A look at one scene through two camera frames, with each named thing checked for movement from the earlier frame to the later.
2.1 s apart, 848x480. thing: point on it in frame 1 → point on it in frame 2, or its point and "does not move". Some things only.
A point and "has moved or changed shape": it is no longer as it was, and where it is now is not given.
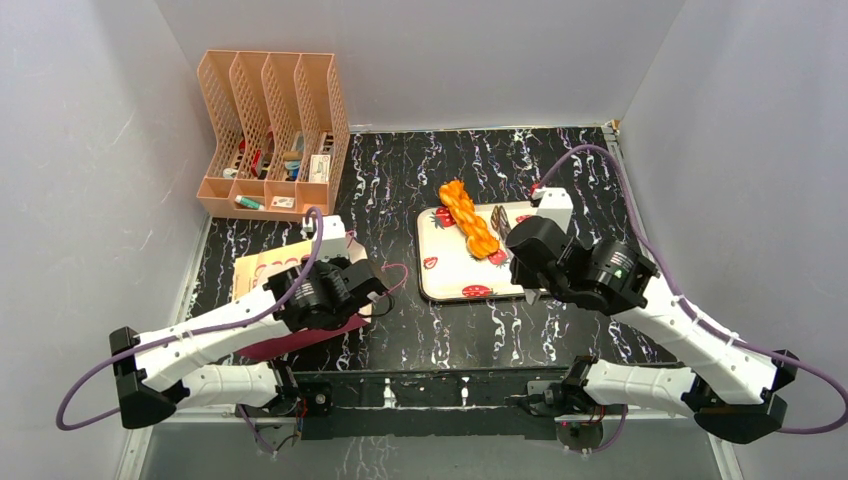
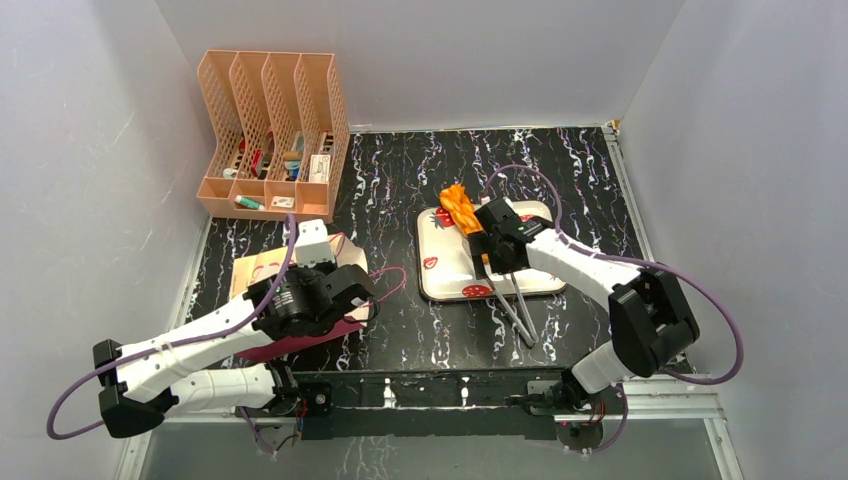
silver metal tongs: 502,228 has moved or changed shape
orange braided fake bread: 482,242 does not move
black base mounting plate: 466,403 does not move
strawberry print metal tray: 449,271 does not move
